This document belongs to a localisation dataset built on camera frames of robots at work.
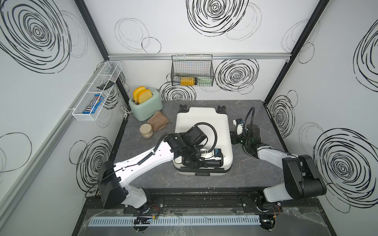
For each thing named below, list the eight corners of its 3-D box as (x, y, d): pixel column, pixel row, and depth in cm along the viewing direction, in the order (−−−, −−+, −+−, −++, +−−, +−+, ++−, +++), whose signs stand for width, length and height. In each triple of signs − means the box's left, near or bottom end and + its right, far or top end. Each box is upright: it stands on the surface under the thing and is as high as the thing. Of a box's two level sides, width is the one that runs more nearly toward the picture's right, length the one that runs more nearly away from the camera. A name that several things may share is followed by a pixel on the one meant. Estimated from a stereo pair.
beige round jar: (140, 138, 100) (137, 133, 95) (142, 128, 105) (140, 123, 101) (152, 138, 100) (150, 133, 95) (154, 128, 105) (152, 123, 101)
